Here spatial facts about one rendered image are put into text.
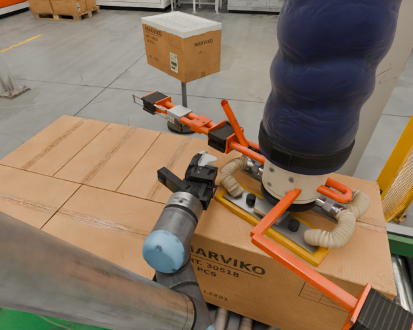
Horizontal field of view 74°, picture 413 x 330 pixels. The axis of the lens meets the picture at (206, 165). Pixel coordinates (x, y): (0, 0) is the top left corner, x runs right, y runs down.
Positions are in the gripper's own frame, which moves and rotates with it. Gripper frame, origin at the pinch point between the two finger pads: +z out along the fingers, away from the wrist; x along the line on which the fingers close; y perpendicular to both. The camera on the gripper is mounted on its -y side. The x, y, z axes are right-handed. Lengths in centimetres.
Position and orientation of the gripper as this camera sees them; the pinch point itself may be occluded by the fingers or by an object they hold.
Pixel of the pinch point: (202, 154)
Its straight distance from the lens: 84.8
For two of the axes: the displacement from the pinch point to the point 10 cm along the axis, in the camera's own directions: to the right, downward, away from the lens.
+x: -0.2, -7.6, -6.5
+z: 2.9, -6.3, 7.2
